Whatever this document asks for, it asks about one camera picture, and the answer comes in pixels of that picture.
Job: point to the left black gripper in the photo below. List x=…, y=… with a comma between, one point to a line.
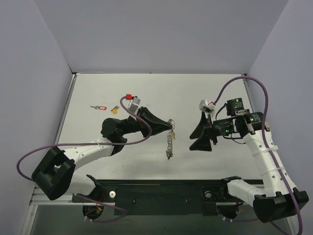
x=144, y=123

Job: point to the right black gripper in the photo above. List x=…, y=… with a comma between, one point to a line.
x=211, y=129

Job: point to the silver spiked keyring disc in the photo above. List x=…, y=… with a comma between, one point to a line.
x=169, y=150

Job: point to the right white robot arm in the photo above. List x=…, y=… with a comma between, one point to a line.
x=280, y=197

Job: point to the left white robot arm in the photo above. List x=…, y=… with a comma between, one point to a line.
x=55, y=173

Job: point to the yellow capped key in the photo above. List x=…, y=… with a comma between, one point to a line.
x=115, y=109

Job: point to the red tag key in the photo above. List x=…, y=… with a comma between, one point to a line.
x=99, y=107

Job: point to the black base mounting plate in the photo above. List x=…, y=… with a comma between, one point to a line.
x=164, y=197

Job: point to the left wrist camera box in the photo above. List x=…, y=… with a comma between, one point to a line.
x=134, y=103

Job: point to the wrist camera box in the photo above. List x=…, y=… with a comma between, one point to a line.
x=207, y=107
x=134, y=103

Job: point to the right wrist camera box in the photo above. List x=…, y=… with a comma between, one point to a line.
x=207, y=107

